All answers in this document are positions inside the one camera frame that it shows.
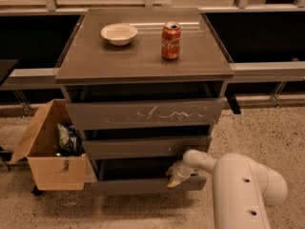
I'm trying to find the grey bottom drawer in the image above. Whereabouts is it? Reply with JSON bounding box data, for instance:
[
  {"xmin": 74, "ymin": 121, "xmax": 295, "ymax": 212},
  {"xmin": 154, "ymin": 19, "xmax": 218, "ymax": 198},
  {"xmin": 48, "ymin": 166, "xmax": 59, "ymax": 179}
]
[{"xmin": 91, "ymin": 156, "xmax": 206, "ymax": 196}]

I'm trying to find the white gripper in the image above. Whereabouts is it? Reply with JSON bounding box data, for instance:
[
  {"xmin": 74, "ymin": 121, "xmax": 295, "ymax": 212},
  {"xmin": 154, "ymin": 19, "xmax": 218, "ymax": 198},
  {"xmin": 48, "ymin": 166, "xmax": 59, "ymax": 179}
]
[{"xmin": 166, "ymin": 160, "xmax": 199, "ymax": 188}]

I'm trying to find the green snack bag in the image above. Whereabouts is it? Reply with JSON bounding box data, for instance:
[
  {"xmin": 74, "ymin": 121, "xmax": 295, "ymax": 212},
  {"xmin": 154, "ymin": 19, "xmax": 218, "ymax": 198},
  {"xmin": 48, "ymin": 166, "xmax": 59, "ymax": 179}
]
[{"xmin": 56, "ymin": 123, "xmax": 70, "ymax": 149}]

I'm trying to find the grey top drawer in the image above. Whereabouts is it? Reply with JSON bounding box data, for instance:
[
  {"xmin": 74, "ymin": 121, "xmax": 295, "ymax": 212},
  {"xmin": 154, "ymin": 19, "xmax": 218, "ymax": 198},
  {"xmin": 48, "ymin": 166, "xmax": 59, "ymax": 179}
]
[{"xmin": 67, "ymin": 98, "xmax": 224, "ymax": 130}]

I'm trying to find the cardboard box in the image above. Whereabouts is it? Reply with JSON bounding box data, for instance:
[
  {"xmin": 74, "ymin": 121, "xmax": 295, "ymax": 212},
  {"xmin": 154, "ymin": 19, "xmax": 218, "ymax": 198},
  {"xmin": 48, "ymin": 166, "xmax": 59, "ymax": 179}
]
[{"xmin": 10, "ymin": 99, "xmax": 86, "ymax": 191}]

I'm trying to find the grey drawer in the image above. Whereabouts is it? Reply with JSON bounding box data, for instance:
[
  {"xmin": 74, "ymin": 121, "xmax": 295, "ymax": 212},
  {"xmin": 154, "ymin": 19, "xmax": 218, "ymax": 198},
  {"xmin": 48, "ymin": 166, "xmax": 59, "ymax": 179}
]
[
  {"xmin": 83, "ymin": 135, "xmax": 212, "ymax": 159},
  {"xmin": 67, "ymin": 98, "xmax": 224, "ymax": 130},
  {"xmin": 91, "ymin": 156, "xmax": 206, "ymax": 196}
]

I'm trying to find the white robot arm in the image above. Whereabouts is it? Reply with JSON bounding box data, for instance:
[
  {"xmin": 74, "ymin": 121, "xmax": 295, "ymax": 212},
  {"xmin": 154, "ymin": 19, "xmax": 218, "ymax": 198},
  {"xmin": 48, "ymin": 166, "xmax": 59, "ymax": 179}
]
[{"xmin": 167, "ymin": 149, "xmax": 288, "ymax": 229}]

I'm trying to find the white bowl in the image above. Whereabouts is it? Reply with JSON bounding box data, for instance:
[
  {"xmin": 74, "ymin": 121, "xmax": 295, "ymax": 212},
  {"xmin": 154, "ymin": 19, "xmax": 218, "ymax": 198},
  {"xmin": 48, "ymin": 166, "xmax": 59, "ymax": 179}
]
[{"xmin": 100, "ymin": 23, "xmax": 138, "ymax": 46}]

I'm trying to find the red cola can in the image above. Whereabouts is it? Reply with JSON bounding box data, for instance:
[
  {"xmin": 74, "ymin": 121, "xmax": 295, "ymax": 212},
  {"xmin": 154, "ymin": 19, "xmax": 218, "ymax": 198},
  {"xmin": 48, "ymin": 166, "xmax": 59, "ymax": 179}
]
[{"xmin": 161, "ymin": 22, "xmax": 181, "ymax": 60}]

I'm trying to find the grey wall rail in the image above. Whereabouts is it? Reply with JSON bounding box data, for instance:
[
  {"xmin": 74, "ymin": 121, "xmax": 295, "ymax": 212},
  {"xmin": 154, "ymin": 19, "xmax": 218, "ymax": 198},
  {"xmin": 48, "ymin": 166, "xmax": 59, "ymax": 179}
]
[{"xmin": 0, "ymin": 61, "xmax": 305, "ymax": 91}]

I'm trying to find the grey middle drawer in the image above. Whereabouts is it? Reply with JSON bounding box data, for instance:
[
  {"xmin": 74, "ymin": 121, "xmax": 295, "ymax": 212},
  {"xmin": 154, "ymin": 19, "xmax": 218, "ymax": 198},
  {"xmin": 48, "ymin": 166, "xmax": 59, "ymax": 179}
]
[{"xmin": 83, "ymin": 135, "xmax": 212, "ymax": 159}]

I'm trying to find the grey drawer cabinet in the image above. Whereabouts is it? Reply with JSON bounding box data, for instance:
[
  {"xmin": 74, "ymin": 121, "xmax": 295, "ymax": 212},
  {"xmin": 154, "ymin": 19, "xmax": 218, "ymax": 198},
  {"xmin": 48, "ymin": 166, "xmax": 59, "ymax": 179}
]
[{"xmin": 54, "ymin": 7, "xmax": 235, "ymax": 184}]

